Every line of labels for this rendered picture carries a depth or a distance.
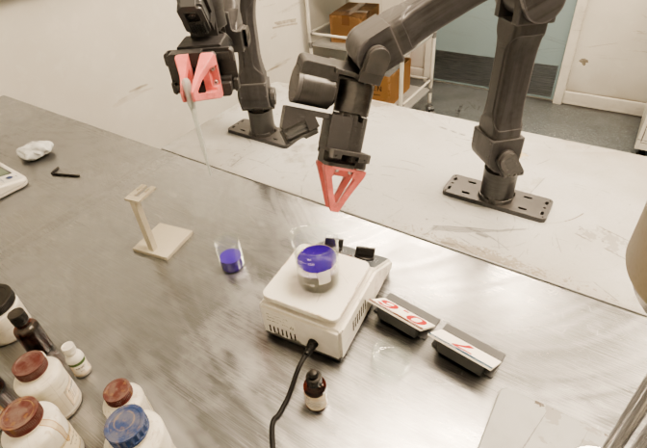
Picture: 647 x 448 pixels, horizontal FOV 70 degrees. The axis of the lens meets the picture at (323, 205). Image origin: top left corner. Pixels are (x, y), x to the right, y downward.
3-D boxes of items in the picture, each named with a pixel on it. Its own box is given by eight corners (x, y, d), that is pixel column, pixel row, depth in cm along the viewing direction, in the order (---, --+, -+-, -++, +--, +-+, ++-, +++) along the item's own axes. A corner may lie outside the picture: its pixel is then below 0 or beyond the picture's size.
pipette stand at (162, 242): (161, 225, 93) (141, 171, 85) (194, 233, 90) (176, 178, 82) (133, 251, 87) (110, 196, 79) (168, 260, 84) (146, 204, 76)
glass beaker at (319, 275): (349, 275, 67) (347, 229, 61) (328, 305, 62) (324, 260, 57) (307, 260, 69) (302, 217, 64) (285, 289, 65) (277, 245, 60)
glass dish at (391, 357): (413, 381, 62) (413, 371, 60) (372, 380, 62) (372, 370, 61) (409, 346, 66) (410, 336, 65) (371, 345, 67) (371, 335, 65)
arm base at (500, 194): (554, 189, 80) (562, 169, 85) (444, 161, 90) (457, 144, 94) (544, 224, 85) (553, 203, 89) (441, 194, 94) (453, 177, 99)
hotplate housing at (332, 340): (323, 250, 83) (321, 216, 78) (393, 271, 78) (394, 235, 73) (255, 345, 68) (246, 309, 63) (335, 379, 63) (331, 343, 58)
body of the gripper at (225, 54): (230, 49, 66) (239, 34, 72) (161, 54, 67) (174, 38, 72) (239, 92, 70) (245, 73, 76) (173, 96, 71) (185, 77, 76)
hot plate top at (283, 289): (301, 245, 73) (300, 241, 72) (372, 266, 68) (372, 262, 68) (260, 298, 65) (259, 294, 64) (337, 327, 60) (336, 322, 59)
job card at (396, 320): (390, 294, 74) (390, 276, 72) (440, 321, 69) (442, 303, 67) (367, 318, 70) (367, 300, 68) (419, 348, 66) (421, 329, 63)
